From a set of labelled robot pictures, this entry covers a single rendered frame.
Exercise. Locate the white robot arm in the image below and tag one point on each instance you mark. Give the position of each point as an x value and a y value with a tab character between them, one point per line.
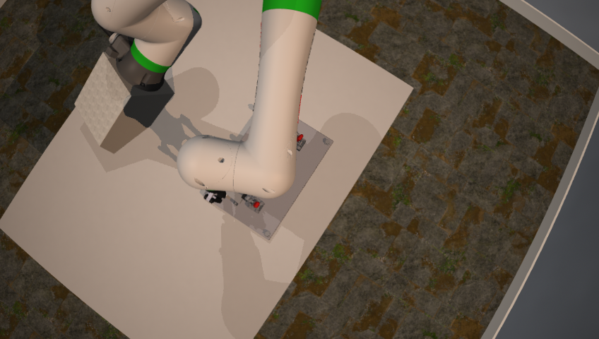
265	164

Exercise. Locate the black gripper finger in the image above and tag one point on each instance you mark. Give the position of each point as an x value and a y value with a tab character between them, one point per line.
212	198

